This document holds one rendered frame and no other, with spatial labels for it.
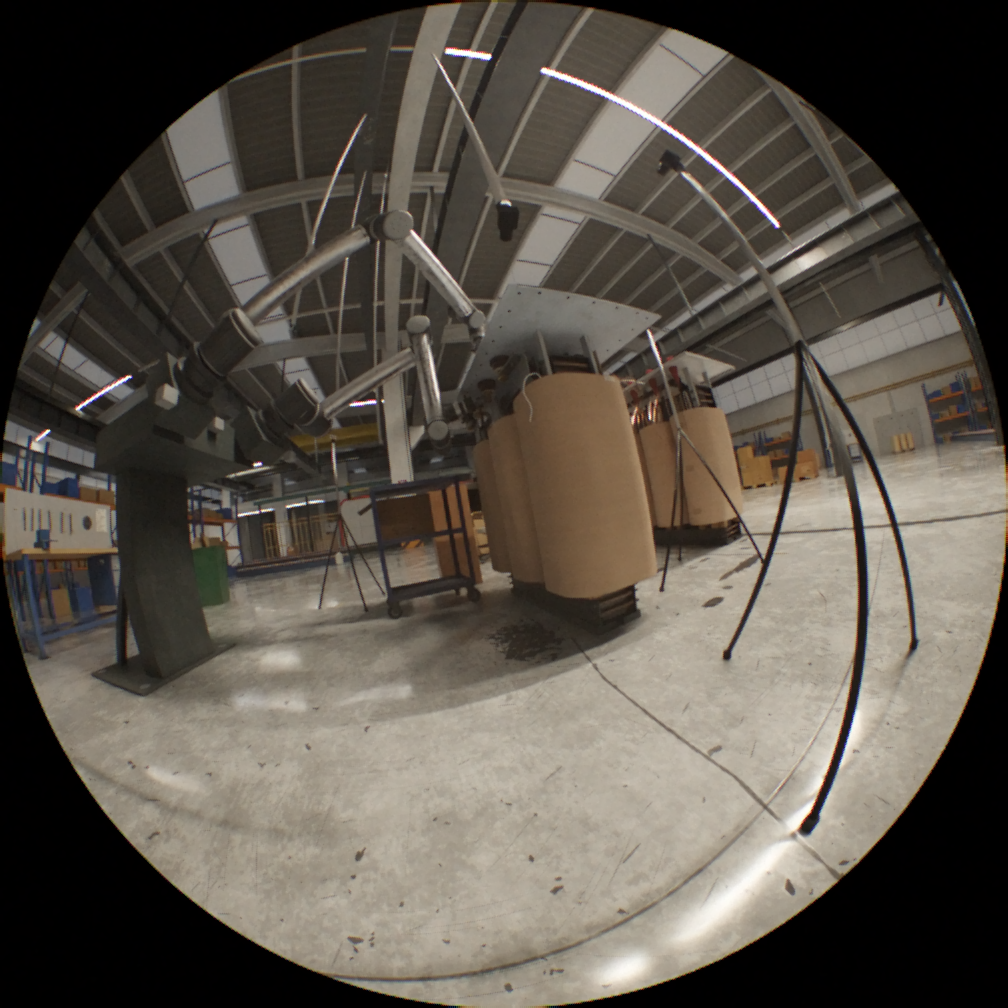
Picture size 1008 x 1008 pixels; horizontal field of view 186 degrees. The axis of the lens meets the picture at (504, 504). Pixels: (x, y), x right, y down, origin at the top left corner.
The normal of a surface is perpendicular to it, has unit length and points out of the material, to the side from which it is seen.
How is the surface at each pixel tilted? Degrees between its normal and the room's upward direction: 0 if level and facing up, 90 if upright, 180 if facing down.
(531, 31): 180
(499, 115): 180
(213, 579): 94
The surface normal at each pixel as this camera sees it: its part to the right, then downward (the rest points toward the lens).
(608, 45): 0.26, 0.96
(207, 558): 0.58, -0.07
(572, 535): -0.49, 0.05
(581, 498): -0.22, 0.00
